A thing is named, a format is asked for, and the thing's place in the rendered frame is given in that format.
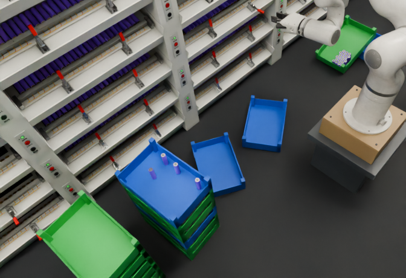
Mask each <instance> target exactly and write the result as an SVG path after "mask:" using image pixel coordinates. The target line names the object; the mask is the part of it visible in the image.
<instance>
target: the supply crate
mask: <svg viewBox="0 0 406 278"><path fill-rule="evenodd" d="M149 143H150V144H149V145H148V146H147V147H146V148H145V149H144V150H143V151H142V152H141V153H140V154H139V155H138V156H137V157H135V158H134V159H133V160H132V161H131V162H130V163H129V164H128V165H127V166H126V167H125V168H124V169H123V170H122V171H119V170H117V171H116V172H115V173H114V174H115V176H116V177H117V179H118V180H119V182H120V183H121V184H122V185H124V186H125V188H127V189H128V190H129V191H131V192H132V193H133V194H134V195H135V196H137V197H138V198H139V199H141V200H142V201H143V202H144V203H145V204H146V205H148V206H149V207H150V208H151V209H152V210H154V211H155V212H156V213H158V214H159V215H160V216H161V217H162V218H164V219H165V220H166V221H167V222H168V223H169V224H171V225H172V226H173V227H175V228H176V229H178V228H179V226H180V225H181V224H182V223H183V222H184V221H185V220H186V218H187V217H188V216H189V215H190V213H191V212H192V211H193V210H194V209H195V208H196V207H197V205H198V204H199V203H200V202H201V201H202V200H203V199H204V197H205V196H206V195H207V193H208V192H209V191H210V190H211V189H212V188H213V187H212V183H211V178H210V177H209V176H207V175H206V176H204V175H203V174H201V173H200V172H198V171H197V170H195V169H194V168H192V167H191V166H189V165H188V164H187V163H185V162H184V161H183V160H181V159H179V158H178V157H177V156H175V155H174V154H172V153H171V152H169V151H168V150H167V149H165V148H164V147H162V146H161V145H159V144H158V143H156V141H155V139H154V138H152V137H151V138H150V139H149ZM163 153H164V154H165V155H166V157H167V160H168V162H169V163H168V165H164V163H163V160H162V158H161V154H163ZM174 163H178V166H179V169H180V171H181V173H180V174H179V175H178V174H176V172H175V168H174V166H173V164H174ZM150 167H152V168H153V170H154V172H155V174H156V179H152V177H151V175H150V173H149V171H148V170H149V168H150ZM196 178H199V179H200V182H201V186H202V189H201V190H198V189H197V187H196V183H195V179H196Z"/></svg>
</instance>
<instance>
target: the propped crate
mask: <svg viewBox="0 0 406 278"><path fill-rule="evenodd" d="M375 36H376V28H375V27H373V28H369V27H367V26H365V25H363V24H360V23H359V22H357V21H354V20H352V19H350V16H349V15H346V16H345V20H344V21H343V25H342V27H341V34H340V38H339V40H338V42H337V43H336V44H335V45H334V46H332V47H330V46H328V45H325V44H323V45H322V47H321V48H320V49H319V50H316V52H315V55H316V59H318V60H320V61H322V62H324V63H325V64H327V65H329V66H331V67H332V68H335V69H336V70H338V71H339V72H341V73H345V72H346V71H347V69H348V68H349V67H350V66H351V64H353V63H354V61H355V60H356V59H357V58H358V56H359V55H360V54H361V53H362V52H363V51H364V50H365V48H366V47H367V46H368V44H369V43H371V41H372V40H373V39H374V38H375ZM343 50H345V51H348V53H351V60H350V62H349V63H347V65H345V64H342V65H341V67H339V66H338V65H336V64H334V63H332V60H333V59H336V56H337V55H338V56H339V52H340V51H343Z"/></svg>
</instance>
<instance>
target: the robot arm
mask: <svg viewBox="0 0 406 278"><path fill-rule="evenodd" d="M314 2H315V5H316V6H318V7H327V16H326V19H325V20H323V21H318V20H316V19H312V18H307V17H306V16H303V15H300V14H298V13H291V14H286V13H284V14H283V13H280V12H276V16H273V15H272V16H271V22H274V23H276V28H281V29H280V31H283V32H285V33H289V34H297V35H298V34H299V35H300V36H303V37H305V38H308V39H311V40H314V41H316V42H319V43H321V44H325V45H328V46H330V47H332V46H334V45H335V44H336V43H337V42H338V40H339V38H340V34H341V27H342V25H343V20H344V11H345V8H344V3H343V1H342V0H314ZM369 2H370V4H371V6H372V7H373V9H374V10H375V11H376V12H377V14H379V15H381V16H383V17H385V18H387V19H388V20H389V21H390V22H391V23H392V24H393V25H394V27H395V30H394V31H391V32H389V33H387V34H384V35H382V36H380V37H378V38H376V39H375V40H373V41H372V42H371V43H370V44H369V45H368V47H367V48H366V50H365V52H364V61H365V63H366V65H367V66H368V67H369V70H370V71H369V74H368V76H367V78H366V81H365V82H364V85H363V87H362V90H361V92H360V94H359V96H358V97H357V98H354V99H351V100H349V101H348V102H347V103H346V104H345V105H344V108H343V117H344V120H345V121H346V123H347V124H348V125H349V126H350V127H351V128H353V129H354V130H356V131H358V132H360V133H363V134H369V135H376V134H381V133H383V132H385V131H386V130H387V129H388V128H389V127H390V125H391V123H392V115H391V112H390V111H389V108H390V107H391V105H392V103H393V101H394V99H395V98H396V96H397V94H398V92H399V91H400V89H401V88H402V86H403V83H404V80H405V76H404V72H403V70H402V69H401V68H402V67H403V66H406V0H369Z"/></svg>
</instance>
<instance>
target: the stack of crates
mask: <svg viewBox="0 0 406 278"><path fill-rule="evenodd" d="M78 195H79V196H80V197H79V198H78V199H77V200H76V201H75V202H74V203H73V204H72V205H71V206H70V207H69V208H67V209H66V210H65V211H64V212H63V213H62V214H61V215H60V216H59V217H58V218H57V219H56V220H55V221H54V222H53V223H52V224H51V225H50V226H49V227H48V228H47V229H46V230H45V231H43V230H42V229H40V230H39V231H38V232H37V233H36V234H37V235H38V236H39V237H40V238H42V239H43V241H44V242H45V243H46V244H47V245H48V246H49V247H50V248H51V249H52V250H53V251H54V252H55V253H56V254H57V256H58V257H59V258H60V259H61V260H62V261H63V263H64V264H65V265H66V266H67V267H68V268H69V269H70V270H71V271H72V272H73V273H74V274H75V275H76V277H77V278H165V277H166V275H165V274H164V273H163V272H162V270H161V269H160V268H159V266H158V265H157V264H156V263H155V261H154V260H153V259H152V258H151V256H150V255H149V254H148V252H147V251H146V250H145V249H144V248H143V246H142V245H141V244H140V243H139V241H138V240H137V239H135V238H134V237H133V236H132V235H131V234H130V233H129V232H128V231H127V230H125V229H124V228H123V227H122V226H121V225H120V224H119V223H118V222H117V221H116V220H115V219H113V218H112V217H111V216H110V215H109V214H108V213H106V212H105V211H104V210H103V209H102V208H101V207H100V206H99V205H98V204H97V203H96V202H94V201H93V200H92V199H91V198H90V197H89V196H88V195H87V194H86V193H85V192H84V191H83V190H81V191H79V193H78Z"/></svg>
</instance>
